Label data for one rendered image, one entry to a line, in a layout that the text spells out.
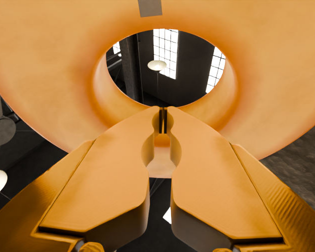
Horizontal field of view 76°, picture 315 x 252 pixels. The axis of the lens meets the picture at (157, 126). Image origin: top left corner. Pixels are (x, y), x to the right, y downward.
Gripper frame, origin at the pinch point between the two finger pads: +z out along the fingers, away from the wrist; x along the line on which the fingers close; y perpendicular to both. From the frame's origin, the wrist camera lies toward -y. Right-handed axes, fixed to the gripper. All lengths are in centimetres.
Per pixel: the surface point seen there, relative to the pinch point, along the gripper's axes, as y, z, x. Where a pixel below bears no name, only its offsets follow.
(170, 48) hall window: 156, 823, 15
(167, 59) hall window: 206, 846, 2
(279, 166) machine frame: 26.7, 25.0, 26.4
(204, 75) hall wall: 242, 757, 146
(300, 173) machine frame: 26.2, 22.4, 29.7
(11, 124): 118, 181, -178
